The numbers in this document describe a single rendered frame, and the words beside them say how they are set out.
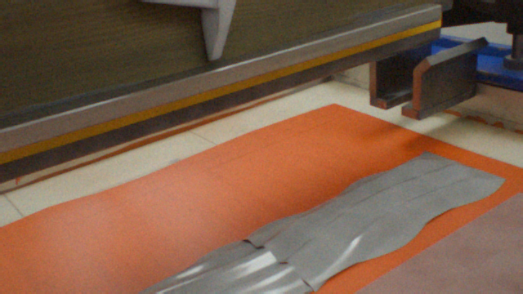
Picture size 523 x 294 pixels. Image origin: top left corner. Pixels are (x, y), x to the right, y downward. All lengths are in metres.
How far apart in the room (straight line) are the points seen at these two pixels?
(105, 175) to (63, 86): 0.21
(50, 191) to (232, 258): 0.18
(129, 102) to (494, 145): 0.31
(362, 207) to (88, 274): 0.18
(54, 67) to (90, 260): 0.15
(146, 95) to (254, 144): 0.23
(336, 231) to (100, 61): 0.17
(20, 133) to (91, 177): 0.23
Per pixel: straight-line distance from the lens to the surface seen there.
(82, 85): 0.30
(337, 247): 0.37
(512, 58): 0.54
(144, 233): 0.41
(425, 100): 0.49
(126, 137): 0.33
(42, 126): 0.28
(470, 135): 0.52
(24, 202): 0.49
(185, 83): 0.31
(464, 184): 0.43
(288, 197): 0.43
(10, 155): 0.31
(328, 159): 0.48
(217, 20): 0.31
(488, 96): 0.54
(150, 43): 0.31
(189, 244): 0.39
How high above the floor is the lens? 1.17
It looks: 24 degrees down
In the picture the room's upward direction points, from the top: 5 degrees counter-clockwise
